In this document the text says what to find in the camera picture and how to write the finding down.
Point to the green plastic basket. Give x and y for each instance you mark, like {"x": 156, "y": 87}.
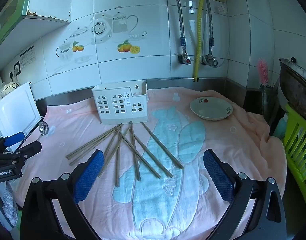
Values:
{"x": 292, "y": 116}

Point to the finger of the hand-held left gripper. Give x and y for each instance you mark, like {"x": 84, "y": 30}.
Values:
{"x": 30, "y": 148}
{"x": 14, "y": 138}

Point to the white plastic utensil holder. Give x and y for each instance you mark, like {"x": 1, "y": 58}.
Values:
{"x": 118, "y": 119}

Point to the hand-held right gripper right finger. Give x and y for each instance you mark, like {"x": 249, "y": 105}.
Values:
{"x": 218, "y": 175}

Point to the person's left forearm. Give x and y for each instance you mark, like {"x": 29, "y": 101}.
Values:
{"x": 9, "y": 202}

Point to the ceramic bowl with cherry print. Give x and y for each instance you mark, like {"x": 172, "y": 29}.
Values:
{"x": 210, "y": 110}

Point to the white wall label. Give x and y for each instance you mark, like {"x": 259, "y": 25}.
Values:
{"x": 222, "y": 8}

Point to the white microwave oven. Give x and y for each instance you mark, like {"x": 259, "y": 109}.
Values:
{"x": 15, "y": 112}

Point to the wall socket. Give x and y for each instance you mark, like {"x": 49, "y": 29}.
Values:
{"x": 17, "y": 67}

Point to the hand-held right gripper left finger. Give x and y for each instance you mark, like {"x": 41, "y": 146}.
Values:
{"x": 89, "y": 175}

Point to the pink printed towel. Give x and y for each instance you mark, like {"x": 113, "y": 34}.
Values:
{"x": 68, "y": 130}

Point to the glass jar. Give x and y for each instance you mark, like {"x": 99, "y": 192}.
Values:
{"x": 267, "y": 102}

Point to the metal wok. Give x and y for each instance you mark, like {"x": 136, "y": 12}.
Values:
{"x": 297, "y": 90}

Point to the pink bottle brush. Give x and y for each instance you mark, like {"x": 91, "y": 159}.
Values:
{"x": 262, "y": 71}

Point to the teal plastic bottle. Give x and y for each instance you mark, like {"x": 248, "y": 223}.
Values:
{"x": 280, "y": 128}

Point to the wall info sticker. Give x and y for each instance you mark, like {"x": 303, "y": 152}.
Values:
{"x": 27, "y": 56}

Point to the green wall cabinet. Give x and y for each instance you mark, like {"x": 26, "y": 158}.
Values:
{"x": 8, "y": 10}

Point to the metal slotted spoon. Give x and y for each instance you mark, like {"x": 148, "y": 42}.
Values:
{"x": 43, "y": 127}

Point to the metal angle valve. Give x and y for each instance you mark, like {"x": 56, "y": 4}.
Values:
{"x": 213, "y": 61}

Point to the bunch of wooden chopsticks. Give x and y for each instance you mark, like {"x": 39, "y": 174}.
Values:
{"x": 163, "y": 145}

